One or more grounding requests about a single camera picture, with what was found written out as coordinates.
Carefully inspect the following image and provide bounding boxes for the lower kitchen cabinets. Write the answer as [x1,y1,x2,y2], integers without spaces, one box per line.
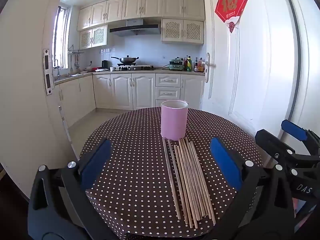
[56,70,204,128]

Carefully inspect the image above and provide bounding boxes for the kitchen cabinets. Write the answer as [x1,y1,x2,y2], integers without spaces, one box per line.
[56,70,204,128]
[77,0,205,49]

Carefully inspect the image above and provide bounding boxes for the kitchen window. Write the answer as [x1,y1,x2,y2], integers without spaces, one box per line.
[52,6,68,69]

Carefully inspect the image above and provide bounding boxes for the upper kitchen cabinets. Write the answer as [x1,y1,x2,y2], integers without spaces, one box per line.
[77,0,205,49]

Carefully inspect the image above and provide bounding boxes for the brown polka dot tablecloth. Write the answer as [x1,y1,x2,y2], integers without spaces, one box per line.
[81,107,262,239]

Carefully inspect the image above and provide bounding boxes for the white door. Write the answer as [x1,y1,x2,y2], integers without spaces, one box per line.
[201,0,298,138]

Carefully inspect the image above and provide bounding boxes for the orange oil bottle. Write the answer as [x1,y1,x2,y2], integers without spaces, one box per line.
[197,58,204,73]

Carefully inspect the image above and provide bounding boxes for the pink cylindrical cup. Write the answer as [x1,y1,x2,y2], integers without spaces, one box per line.
[161,100,189,141]

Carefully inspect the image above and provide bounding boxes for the dark sauce bottle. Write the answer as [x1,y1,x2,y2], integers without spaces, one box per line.
[194,57,198,72]

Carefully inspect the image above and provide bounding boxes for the green yellow bottle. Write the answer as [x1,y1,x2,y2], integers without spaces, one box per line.
[187,56,192,72]

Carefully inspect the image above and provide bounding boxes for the sink faucet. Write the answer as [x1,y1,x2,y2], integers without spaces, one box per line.
[53,59,60,80]

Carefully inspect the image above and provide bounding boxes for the black kettle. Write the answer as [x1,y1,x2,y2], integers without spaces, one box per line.
[101,60,108,69]

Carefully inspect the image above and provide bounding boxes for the green electric cooker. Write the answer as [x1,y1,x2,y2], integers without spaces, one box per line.
[169,57,184,70]

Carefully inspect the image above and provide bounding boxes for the gas stove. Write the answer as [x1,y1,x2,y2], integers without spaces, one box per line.
[110,64,155,72]

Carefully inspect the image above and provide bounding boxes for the red fu door decoration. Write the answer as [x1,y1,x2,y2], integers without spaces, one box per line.
[215,0,248,33]

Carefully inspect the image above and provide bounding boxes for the black wok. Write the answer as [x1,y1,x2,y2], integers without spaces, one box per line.
[112,55,139,64]

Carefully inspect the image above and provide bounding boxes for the black range hood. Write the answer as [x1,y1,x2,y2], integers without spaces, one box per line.
[109,19,161,36]

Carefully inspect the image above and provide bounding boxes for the silver door handle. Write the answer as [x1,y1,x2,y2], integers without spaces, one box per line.
[204,52,215,83]

